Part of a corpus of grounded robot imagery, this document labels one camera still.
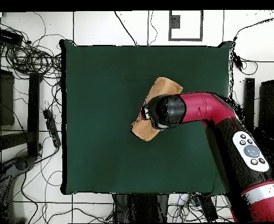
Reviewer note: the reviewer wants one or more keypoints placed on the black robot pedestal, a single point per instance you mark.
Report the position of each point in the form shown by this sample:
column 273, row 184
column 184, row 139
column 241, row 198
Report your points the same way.
column 139, row 207

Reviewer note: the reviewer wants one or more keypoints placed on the grey tripod base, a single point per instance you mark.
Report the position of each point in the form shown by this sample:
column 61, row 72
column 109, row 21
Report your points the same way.
column 22, row 163

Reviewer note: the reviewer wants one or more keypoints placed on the dark green table cloth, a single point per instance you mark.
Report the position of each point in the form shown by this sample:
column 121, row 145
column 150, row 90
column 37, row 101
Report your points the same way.
column 92, row 70

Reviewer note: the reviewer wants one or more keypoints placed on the black metal stand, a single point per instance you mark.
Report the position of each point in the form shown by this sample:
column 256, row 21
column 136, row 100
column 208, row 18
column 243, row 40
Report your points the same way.
column 249, row 102
column 33, row 112

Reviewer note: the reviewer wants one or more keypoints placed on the black box device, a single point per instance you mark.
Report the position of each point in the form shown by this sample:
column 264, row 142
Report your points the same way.
column 6, row 36

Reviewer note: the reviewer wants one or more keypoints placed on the grey square floor marker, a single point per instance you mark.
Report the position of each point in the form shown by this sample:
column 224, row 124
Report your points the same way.
column 201, row 25

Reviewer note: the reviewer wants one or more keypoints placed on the orange terry towel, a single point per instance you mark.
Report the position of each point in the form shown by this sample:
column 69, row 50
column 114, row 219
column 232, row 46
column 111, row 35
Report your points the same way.
column 165, row 86

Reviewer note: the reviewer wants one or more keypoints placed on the black power strip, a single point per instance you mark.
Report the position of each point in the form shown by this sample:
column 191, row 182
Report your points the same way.
column 52, row 128

